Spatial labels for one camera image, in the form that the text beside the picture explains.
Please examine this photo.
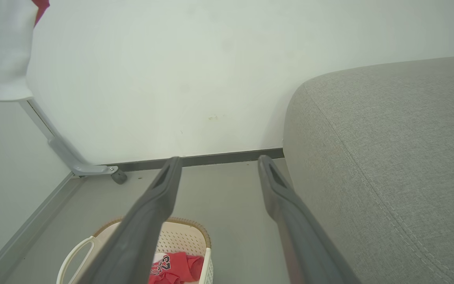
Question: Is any black caster wheel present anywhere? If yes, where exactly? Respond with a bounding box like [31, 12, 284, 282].
[111, 169, 128, 185]

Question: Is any red white garment striped trim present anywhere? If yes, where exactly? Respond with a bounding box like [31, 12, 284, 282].
[0, 0, 50, 131]

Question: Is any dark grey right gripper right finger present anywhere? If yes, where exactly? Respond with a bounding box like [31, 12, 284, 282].
[258, 155, 363, 284]

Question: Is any cream plastic laundry basket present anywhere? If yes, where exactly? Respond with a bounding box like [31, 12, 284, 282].
[56, 217, 214, 284]

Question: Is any grey metal frame leg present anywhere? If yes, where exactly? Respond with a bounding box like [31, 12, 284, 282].
[18, 97, 119, 177]

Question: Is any grey fabric sofa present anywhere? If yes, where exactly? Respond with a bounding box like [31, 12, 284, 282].
[283, 54, 454, 284]

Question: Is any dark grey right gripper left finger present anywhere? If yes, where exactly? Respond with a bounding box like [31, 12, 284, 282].
[76, 157, 183, 284]

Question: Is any red garment with white band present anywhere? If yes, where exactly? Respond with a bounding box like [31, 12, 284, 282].
[148, 252, 205, 284]

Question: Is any dark grey baseboard strip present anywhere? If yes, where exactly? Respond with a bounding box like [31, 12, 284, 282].
[105, 148, 285, 172]

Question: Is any light grey baseboard strip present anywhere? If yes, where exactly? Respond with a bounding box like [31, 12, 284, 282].
[0, 173, 86, 284]

